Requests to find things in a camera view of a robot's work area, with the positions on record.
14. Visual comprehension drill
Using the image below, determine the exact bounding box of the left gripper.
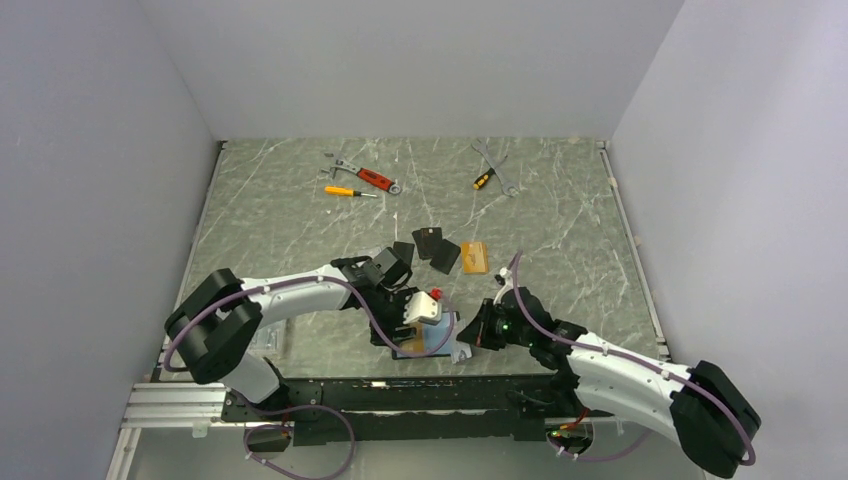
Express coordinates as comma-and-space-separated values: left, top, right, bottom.
366, 285, 420, 348

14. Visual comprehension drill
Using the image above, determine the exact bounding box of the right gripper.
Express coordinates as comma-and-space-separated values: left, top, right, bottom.
457, 298, 534, 350

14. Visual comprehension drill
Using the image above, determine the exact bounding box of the orange VIP credit card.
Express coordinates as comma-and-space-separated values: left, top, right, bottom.
400, 338, 427, 353

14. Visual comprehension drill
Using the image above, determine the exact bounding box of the black leather card holder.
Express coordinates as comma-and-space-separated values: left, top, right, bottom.
391, 312, 464, 360

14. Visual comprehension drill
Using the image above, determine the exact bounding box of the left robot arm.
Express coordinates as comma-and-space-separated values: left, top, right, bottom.
162, 247, 416, 420

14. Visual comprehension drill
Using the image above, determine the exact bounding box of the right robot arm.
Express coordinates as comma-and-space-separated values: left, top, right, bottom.
458, 287, 762, 478

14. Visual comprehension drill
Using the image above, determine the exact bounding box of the loose black card left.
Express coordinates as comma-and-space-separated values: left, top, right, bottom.
392, 241, 415, 266

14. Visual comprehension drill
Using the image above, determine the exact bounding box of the loose black card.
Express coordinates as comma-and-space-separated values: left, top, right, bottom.
429, 239, 461, 275
392, 241, 415, 266

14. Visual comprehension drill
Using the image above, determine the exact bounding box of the black credit card stack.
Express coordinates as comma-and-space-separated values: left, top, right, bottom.
411, 227, 443, 260

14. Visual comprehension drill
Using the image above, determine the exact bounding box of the loose black card right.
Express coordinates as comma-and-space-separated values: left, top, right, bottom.
429, 239, 461, 275

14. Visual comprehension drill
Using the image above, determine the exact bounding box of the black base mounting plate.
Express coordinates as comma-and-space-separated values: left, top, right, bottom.
220, 374, 614, 446

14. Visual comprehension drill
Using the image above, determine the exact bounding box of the clear plastic screw box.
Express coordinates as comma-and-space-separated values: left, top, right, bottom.
248, 321, 287, 356

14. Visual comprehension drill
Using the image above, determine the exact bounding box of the silver open-end wrench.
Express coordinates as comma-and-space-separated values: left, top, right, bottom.
471, 139, 519, 197

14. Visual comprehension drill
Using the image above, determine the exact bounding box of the black yellow small screwdriver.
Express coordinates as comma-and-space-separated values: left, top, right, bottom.
472, 156, 508, 190

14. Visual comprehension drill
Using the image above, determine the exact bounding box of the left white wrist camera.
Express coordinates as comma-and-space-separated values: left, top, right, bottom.
403, 291, 443, 326

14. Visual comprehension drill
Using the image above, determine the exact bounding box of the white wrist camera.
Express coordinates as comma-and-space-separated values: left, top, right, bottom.
494, 267, 514, 304
403, 291, 443, 326

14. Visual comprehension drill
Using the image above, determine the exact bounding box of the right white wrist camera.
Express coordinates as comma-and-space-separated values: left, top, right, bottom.
494, 267, 514, 304

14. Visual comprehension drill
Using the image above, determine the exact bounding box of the red handled adjustable wrench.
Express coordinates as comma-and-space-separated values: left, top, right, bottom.
324, 152, 402, 195

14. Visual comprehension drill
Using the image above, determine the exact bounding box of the yellow handled screwdriver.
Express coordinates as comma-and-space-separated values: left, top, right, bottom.
324, 186, 377, 198

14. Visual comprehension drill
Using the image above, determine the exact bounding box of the aluminium frame rail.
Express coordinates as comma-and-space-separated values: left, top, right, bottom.
105, 377, 727, 480

